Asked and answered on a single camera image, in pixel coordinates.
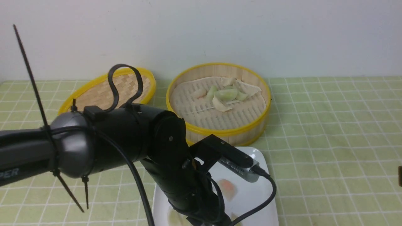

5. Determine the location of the pink dumpling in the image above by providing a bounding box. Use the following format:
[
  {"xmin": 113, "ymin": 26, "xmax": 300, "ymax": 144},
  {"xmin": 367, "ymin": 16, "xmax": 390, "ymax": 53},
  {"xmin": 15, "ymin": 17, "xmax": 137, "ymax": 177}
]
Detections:
[
  {"xmin": 191, "ymin": 88, "xmax": 207, "ymax": 99},
  {"xmin": 217, "ymin": 179, "xmax": 237, "ymax": 201}
]

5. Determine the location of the white dumpling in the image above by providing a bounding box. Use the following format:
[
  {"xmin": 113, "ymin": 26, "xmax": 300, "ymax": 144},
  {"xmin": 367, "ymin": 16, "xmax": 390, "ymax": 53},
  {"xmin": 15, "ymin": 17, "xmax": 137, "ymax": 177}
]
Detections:
[{"xmin": 212, "ymin": 96, "xmax": 233, "ymax": 112}]

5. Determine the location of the small green dumpling steamer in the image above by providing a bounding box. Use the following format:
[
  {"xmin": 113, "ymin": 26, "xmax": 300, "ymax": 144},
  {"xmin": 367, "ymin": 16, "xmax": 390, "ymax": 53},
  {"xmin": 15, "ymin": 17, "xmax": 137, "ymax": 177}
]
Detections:
[{"xmin": 236, "ymin": 91, "xmax": 249, "ymax": 101}]

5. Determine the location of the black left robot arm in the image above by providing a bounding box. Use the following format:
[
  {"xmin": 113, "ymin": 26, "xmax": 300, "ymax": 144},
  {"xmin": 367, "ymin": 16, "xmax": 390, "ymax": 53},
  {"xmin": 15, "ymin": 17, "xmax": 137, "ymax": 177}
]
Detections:
[{"xmin": 0, "ymin": 104, "xmax": 232, "ymax": 226}]

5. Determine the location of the pink dumpling on plate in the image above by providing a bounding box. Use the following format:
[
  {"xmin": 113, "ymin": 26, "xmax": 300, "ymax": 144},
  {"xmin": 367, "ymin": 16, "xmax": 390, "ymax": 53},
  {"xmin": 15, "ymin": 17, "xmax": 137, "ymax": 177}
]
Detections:
[{"xmin": 217, "ymin": 179, "xmax": 237, "ymax": 201}]

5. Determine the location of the green dumpling plate bottom left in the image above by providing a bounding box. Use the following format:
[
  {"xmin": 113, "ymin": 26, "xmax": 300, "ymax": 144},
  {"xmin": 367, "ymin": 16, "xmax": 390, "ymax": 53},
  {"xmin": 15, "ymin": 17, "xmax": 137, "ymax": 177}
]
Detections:
[{"xmin": 167, "ymin": 208, "xmax": 183, "ymax": 226}]

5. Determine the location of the white steamer liner cloth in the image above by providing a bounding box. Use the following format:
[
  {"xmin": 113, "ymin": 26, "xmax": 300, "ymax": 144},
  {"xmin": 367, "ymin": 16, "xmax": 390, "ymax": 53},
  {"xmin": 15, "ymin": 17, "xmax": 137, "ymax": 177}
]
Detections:
[{"xmin": 169, "ymin": 76, "xmax": 267, "ymax": 130}]

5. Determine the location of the slim green dumpling in steamer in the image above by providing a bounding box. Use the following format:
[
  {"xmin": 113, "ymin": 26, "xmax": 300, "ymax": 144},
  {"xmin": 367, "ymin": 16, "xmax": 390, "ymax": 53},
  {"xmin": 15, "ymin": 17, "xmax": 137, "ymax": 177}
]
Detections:
[{"xmin": 205, "ymin": 85, "xmax": 217, "ymax": 102}]

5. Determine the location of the yellow rimmed bamboo steamer basket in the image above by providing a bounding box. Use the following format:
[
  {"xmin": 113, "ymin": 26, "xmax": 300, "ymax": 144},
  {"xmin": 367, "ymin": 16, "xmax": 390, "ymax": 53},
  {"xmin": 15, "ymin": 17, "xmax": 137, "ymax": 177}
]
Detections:
[{"xmin": 166, "ymin": 62, "xmax": 272, "ymax": 146}]

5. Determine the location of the large green dumpling in steamer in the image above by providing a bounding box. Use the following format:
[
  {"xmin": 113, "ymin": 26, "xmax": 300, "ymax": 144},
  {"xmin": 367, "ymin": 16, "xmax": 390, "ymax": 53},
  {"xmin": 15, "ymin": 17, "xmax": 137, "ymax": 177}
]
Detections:
[{"xmin": 214, "ymin": 88, "xmax": 238, "ymax": 102}]

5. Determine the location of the yellow rimmed bamboo steamer lid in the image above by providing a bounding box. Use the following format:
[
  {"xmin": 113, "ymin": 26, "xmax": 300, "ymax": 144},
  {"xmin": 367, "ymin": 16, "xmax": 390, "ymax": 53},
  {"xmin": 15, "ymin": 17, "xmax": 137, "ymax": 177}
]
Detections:
[{"xmin": 58, "ymin": 67, "xmax": 156, "ymax": 115}]

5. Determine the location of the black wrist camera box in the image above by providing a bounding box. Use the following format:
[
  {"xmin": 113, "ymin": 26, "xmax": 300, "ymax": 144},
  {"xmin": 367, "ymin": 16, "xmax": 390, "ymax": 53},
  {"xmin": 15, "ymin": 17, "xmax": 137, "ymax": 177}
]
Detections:
[{"xmin": 189, "ymin": 135, "xmax": 260, "ymax": 183}]

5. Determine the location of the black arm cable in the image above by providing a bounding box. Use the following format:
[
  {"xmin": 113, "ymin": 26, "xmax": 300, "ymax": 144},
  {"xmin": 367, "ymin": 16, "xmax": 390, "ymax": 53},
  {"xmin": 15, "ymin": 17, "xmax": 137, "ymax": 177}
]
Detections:
[{"xmin": 50, "ymin": 64, "xmax": 277, "ymax": 226}]

